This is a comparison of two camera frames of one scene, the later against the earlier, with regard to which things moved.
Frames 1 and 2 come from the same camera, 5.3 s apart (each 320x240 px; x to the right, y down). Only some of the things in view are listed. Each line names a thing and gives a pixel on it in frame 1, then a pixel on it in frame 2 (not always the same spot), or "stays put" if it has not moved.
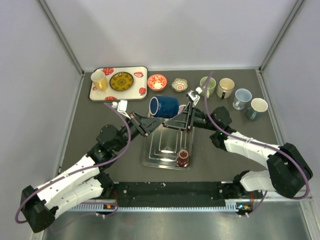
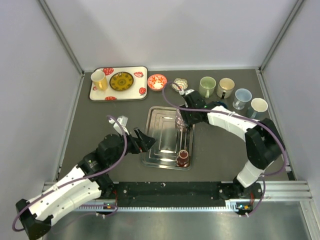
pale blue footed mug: (242, 96) stays put
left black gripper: (145, 125) -> (138, 146)
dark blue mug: (163, 106) -> (223, 104)
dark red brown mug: (183, 160) stays put
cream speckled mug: (226, 85) stays put
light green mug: (212, 84) stays put
